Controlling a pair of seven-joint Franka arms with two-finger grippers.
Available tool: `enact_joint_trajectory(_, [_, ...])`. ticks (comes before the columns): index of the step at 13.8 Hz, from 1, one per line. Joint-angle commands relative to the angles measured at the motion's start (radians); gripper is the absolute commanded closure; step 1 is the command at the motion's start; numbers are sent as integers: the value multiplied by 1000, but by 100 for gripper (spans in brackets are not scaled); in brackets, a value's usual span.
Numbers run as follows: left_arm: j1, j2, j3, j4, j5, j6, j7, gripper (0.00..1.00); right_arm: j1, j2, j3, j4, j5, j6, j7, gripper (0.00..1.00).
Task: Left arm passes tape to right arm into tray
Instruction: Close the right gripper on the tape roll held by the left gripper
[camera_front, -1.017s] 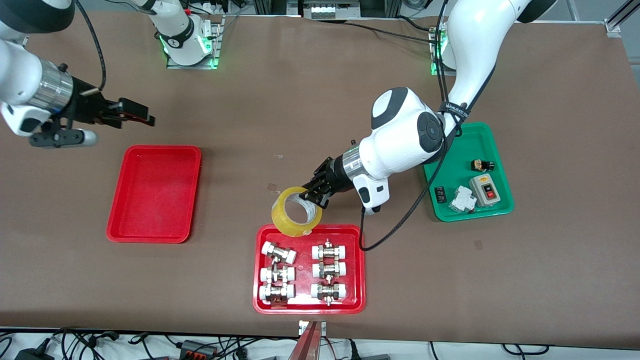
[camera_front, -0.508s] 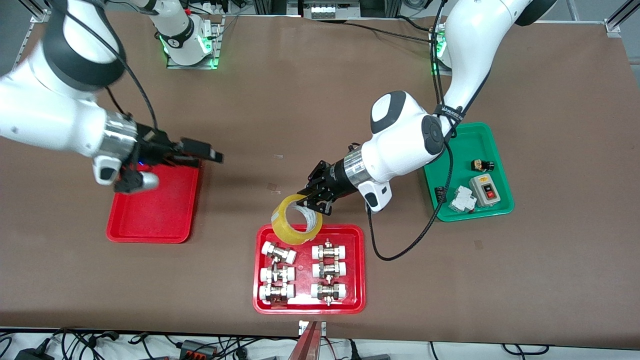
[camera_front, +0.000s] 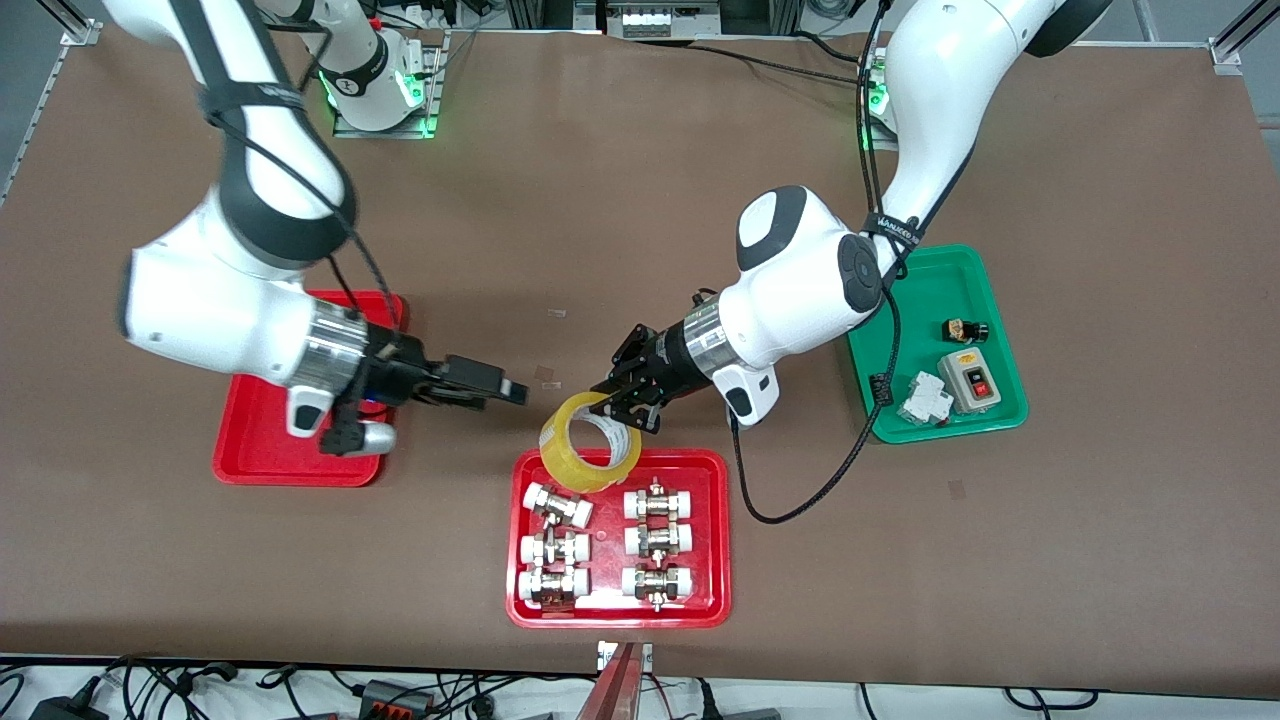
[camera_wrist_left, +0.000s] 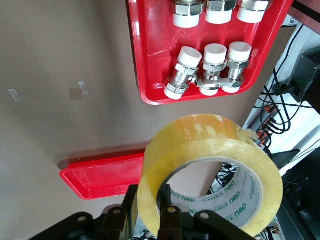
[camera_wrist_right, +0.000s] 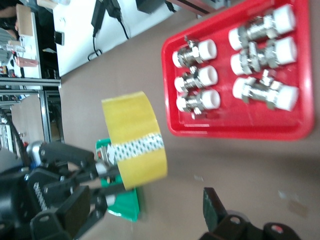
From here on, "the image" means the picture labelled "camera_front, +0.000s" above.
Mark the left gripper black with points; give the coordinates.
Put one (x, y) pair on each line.
(661, 366)

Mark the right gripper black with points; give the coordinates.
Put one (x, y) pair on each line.
(405, 377)

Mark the clear yellowish packing tape roll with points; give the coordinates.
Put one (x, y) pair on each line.
(565, 460)

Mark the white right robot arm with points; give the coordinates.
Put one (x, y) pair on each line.
(200, 310)

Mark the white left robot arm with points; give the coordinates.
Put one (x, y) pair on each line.
(800, 270)

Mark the red plastic tray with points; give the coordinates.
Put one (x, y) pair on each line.
(255, 440)
(705, 470)

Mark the green plastic tray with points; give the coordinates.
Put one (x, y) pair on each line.
(1000, 300)

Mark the white and brass pipe fitting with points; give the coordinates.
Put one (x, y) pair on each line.
(657, 582)
(560, 505)
(552, 585)
(555, 548)
(658, 503)
(658, 540)

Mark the red and silver bar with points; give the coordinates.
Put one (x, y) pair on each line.
(615, 690)

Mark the white circuit breaker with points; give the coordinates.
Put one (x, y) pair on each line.
(925, 400)

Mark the black box with orange plugs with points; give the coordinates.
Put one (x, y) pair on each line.
(395, 697)

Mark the grey power strip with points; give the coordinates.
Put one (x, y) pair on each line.
(650, 18)

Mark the black power adapter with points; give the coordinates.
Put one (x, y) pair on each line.
(65, 708)

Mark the grey on-off switch box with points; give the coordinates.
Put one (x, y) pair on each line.
(970, 385)

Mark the black push button switch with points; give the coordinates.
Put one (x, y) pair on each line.
(965, 330)

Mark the aluminium frame profile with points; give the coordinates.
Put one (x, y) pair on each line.
(78, 25)
(1238, 40)

